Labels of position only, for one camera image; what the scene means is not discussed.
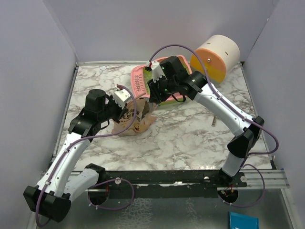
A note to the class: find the orange drawer storage cabinet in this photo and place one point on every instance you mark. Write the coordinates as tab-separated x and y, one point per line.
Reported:
219	54

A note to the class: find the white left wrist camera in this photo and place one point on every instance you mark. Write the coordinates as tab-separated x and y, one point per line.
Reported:
121	97

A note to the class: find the blue card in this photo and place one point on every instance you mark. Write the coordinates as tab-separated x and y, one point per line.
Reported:
240	221

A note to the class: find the aluminium frame rail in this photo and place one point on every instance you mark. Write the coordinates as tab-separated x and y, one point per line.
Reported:
248	178

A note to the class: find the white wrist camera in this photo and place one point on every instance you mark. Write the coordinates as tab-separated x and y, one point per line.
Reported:
121	97
156	70

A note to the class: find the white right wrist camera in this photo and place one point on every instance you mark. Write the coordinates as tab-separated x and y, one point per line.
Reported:
156	70

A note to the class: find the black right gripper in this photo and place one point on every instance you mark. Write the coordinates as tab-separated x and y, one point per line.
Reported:
155	96

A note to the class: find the pink cat litter bag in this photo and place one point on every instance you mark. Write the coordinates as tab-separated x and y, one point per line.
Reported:
141	123

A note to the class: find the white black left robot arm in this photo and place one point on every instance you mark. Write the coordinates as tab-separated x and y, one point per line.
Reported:
54	193

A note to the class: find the pink green litter box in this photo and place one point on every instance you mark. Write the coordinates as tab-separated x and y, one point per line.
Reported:
140	78

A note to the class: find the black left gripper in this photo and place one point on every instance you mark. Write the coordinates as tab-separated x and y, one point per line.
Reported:
121	111

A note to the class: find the metal litter scoop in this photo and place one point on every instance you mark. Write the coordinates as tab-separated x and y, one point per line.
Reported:
148	107

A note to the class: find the black base crossbar plate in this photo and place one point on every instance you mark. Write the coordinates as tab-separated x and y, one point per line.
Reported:
126	190

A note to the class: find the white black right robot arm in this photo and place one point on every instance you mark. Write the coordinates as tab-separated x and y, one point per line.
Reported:
169	77

